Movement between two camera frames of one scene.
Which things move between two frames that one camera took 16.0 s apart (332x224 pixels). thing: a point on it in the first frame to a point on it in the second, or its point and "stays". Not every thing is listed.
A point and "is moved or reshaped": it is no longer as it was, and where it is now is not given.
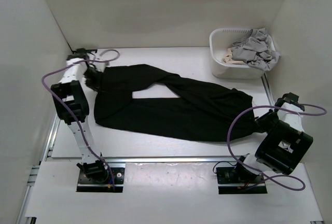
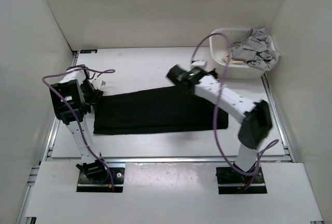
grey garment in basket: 257,49 stays
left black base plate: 85,184 stays
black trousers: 203,112 is moved or reshaped
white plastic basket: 220,40 stays
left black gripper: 95,85 to 96,98
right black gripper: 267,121 to 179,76
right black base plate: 232,180 stays
